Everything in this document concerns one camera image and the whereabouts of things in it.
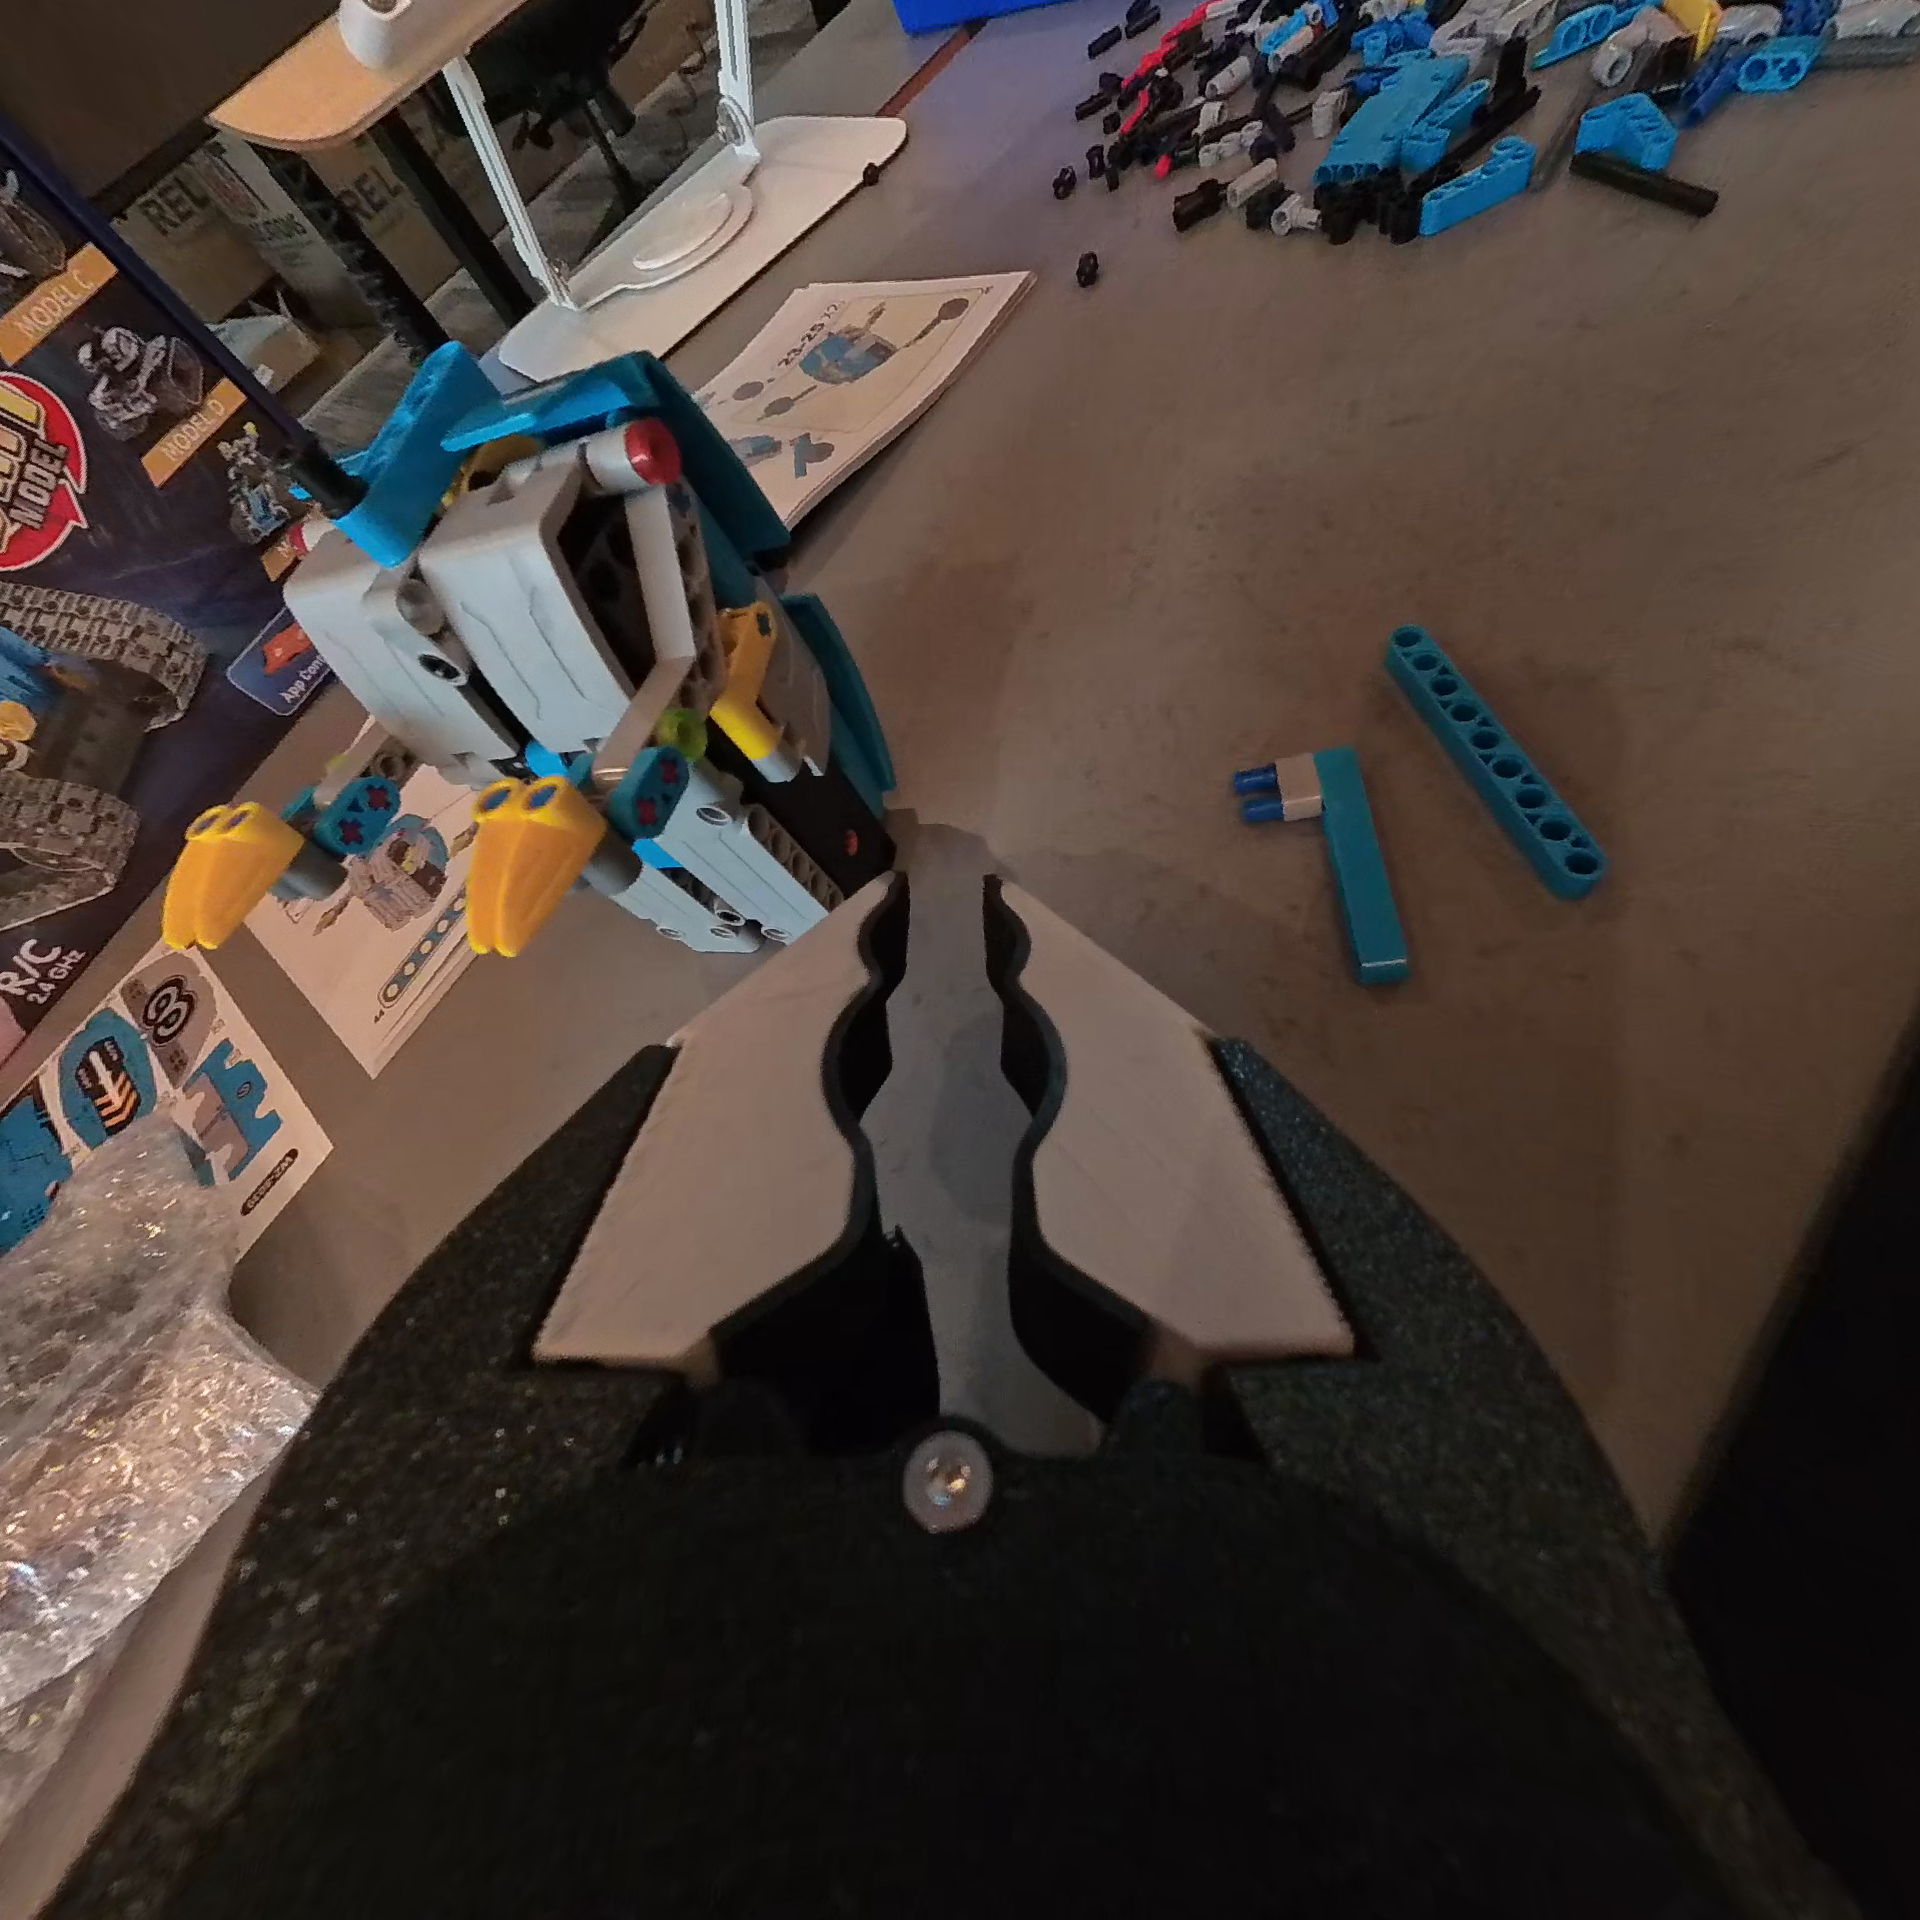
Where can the teal long holed beam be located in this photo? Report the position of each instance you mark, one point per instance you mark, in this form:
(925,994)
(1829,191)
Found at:
(1499,765)

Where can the blue storage bin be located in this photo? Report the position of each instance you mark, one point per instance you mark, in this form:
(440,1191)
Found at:
(974,11)

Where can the white desk lamp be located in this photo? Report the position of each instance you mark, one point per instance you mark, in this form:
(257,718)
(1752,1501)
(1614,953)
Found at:
(721,195)

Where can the sticker sheet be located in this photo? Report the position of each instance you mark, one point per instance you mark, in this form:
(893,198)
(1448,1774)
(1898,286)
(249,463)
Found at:
(195,1080)

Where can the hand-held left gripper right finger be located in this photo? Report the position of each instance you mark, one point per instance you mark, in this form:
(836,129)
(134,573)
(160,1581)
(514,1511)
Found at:
(1171,1185)

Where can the bubble wrap bag with parts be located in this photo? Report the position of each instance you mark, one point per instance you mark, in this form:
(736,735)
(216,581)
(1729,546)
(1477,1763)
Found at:
(118,1501)

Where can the pile of small building pieces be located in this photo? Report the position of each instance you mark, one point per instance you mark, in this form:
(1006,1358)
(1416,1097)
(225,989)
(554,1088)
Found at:
(1424,120)

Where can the blue grey toy robot model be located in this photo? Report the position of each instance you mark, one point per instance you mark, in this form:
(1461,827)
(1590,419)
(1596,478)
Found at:
(493,600)

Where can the open instruction sheet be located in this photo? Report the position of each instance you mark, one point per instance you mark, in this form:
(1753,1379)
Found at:
(388,960)

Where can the teal short beam with pins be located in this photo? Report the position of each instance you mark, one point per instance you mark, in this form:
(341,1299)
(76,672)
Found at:
(1371,886)

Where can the dark blue toy kit box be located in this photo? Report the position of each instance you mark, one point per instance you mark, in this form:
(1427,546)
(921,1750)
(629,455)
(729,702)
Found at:
(89,451)

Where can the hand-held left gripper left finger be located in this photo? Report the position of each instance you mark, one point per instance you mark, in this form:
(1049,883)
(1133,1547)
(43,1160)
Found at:
(704,1185)

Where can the dark panel board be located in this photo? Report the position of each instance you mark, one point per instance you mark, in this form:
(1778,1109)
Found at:
(149,77)

